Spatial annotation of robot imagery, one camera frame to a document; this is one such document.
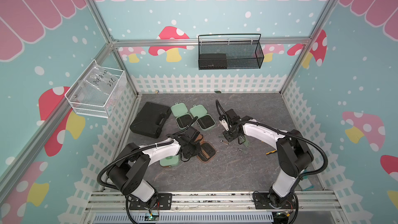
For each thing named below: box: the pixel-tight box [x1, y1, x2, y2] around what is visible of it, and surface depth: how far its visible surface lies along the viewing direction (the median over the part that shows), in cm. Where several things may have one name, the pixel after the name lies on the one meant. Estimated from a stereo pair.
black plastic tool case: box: [129, 101, 173, 139], surface depth 103 cm
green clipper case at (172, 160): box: [159, 154, 181, 168], surface depth 87 cm
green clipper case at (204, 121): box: [189, 104, 217, 131], surface depth 108 cm
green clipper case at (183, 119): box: [170, 102, 195, 130], surface depth 108 cm
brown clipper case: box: [194, 133, 217, 163], surface depth 91 cm
